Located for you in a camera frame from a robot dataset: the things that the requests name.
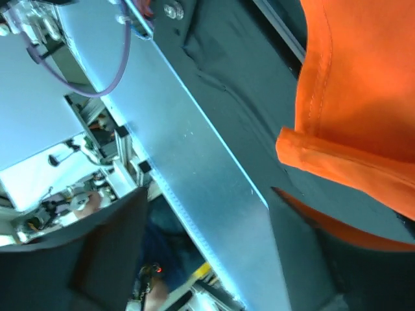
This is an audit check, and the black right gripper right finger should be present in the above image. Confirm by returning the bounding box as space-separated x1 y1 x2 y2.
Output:
273 187 414 310

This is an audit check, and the aluminium front rail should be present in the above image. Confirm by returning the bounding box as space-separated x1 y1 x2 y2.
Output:
54 0 292 311

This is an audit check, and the orange t shirt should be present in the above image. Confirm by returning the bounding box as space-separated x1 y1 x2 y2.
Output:
276 1 414 233

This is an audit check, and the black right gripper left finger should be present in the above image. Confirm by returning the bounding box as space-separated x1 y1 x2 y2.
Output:
1 188 147 310

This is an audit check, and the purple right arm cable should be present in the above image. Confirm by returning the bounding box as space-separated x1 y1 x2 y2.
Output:
19 0 134 99

